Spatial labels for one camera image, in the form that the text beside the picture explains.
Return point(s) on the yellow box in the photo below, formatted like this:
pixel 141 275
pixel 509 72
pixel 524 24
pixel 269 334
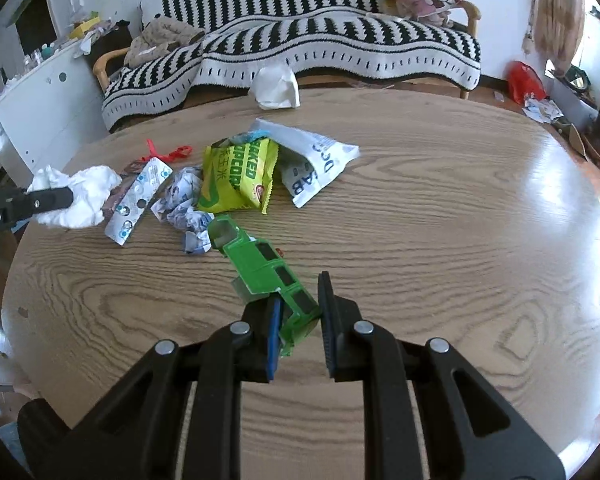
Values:
pixel 85 27

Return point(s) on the silver blister pack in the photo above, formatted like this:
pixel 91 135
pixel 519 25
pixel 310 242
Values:
pixel 135 200

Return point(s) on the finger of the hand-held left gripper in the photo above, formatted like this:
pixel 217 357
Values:
pixel 47 200

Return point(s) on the brown curtain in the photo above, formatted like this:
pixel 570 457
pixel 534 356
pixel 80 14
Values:
pixel 557 15

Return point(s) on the pink printed cushion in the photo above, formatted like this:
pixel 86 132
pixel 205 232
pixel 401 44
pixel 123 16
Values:
pixel 420 0

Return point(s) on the red bag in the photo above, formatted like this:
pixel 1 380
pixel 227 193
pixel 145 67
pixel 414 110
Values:
pixel 525 82

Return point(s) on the white cabinet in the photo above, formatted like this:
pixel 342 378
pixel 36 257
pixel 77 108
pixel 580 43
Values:
pixel 45 105

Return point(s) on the white plastic bag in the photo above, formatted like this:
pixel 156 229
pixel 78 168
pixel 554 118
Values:
pixel 315 160

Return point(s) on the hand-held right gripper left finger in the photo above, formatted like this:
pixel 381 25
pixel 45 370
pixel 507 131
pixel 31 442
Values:
pixel 273 345

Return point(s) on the wooden sofa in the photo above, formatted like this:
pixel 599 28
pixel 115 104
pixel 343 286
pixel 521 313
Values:
pixel 102 62

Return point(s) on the brown wrapper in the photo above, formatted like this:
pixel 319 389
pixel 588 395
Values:
pixel 129 168

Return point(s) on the yellow-green popcorn bag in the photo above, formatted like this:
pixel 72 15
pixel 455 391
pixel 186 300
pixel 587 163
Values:
pixel 235 175

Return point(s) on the patterned grey bed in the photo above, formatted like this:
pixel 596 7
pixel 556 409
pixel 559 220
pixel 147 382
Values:
pixel 305 35

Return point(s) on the white tissue wad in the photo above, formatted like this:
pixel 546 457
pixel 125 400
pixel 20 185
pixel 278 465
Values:
pixel 275 87

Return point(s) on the green paper carton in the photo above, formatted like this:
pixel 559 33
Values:
pixel 260 265

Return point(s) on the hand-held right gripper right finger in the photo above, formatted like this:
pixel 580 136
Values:
pixel 328 330

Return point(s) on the red ribbon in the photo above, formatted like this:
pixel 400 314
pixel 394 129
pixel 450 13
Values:
pixel 172 152

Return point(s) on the white tissue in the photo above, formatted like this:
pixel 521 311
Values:
pixel 90 195

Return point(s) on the scattered white papers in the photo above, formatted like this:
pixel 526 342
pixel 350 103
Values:
pixel 542 109

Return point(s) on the teal wrapper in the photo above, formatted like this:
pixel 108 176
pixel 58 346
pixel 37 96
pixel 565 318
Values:
pixel 247 137

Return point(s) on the crumpled printed paper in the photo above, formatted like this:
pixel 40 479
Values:
pixel 180 195

